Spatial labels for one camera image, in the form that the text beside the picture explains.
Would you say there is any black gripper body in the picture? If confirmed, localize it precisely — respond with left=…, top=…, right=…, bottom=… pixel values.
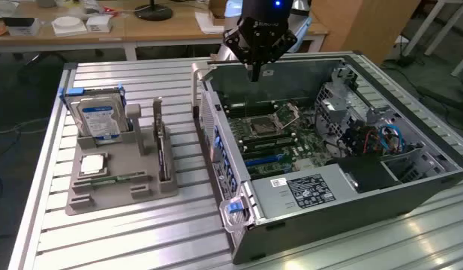
left=236, top=0, right=293, bottom=65

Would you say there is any black graphics card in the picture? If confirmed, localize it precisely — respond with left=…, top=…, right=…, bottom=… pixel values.
left=152, top=96, right=172, bottom=183

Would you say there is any white paper stack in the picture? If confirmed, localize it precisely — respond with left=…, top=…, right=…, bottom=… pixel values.
left=195, top=11, right=227, bottom=35

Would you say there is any wooden desk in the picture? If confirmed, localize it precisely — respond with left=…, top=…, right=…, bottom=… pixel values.
left=0, top=0, right=330, bottom=62

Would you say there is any wooden cabinet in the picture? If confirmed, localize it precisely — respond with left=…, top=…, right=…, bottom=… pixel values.
left=320, top=0, right=422, bottom=67

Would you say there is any metal disk bay cage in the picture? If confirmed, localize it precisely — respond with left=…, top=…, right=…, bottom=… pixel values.
left=314, top=80, right=371, bottom=142

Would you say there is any black lamp base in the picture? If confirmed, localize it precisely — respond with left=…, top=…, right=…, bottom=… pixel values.
left=135, top=0, right=173, bottom=21

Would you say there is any metal socket cover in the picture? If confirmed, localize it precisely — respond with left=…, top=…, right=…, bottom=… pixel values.
left=275, top=101, right=302, bottom=126

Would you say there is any CPU socket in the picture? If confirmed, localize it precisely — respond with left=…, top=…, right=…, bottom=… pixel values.
left=249, top=116, right=281, bottom=136

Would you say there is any small white box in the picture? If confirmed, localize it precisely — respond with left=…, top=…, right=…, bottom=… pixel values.
left=85, top=15, right=113, bottom=33

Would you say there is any green motherboard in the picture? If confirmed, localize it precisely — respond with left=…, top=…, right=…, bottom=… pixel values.
left=225, top=100, right=340, bottom=181

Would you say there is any blue expansion slot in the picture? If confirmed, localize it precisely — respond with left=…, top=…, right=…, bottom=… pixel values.
left=244, top=153, right=289, bottom=167

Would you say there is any white box with round top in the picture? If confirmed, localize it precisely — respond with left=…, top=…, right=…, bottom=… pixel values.
left=51, top=16, right=89, bottom=38

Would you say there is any gray parts rack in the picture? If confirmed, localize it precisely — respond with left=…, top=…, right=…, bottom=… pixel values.
left=64, top=97, right=180, bottom=217

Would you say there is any white box with black top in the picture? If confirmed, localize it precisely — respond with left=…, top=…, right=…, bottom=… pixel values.
left=1, top=17, right=41, bottom=37

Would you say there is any gray power supply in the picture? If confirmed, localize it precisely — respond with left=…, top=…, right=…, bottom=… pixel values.
left=248, top=164, right=359, bottom=221

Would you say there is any silver CPU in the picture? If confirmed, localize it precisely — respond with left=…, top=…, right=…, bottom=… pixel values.
left=80, top=154, right=107, bottom=174

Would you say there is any green RAM stick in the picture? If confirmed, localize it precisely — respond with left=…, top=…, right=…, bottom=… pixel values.
left=73, top=173, right=148, bottom=187

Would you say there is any blue case latch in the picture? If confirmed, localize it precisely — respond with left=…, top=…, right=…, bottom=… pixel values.
left=224, top=200, right=241, bottom=216

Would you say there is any black open PC case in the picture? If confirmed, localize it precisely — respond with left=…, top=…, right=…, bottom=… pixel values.
left=191, top=50, right=463, bottom=266

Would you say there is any white table frame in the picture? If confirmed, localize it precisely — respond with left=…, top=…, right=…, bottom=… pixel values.
left=400, top=0, right=463, bottom=77

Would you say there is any orange wire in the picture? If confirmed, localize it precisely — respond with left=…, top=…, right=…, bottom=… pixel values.
left=362, top=127, right=379, bottom=155

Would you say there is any hard disk with blue bracket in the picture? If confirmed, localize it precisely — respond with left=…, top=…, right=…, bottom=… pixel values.
left=59, top=83, right=128, bottom=147

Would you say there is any blue wire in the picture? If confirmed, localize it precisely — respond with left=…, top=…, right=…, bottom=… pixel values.
left=378, top=124, right=407, bottom=155

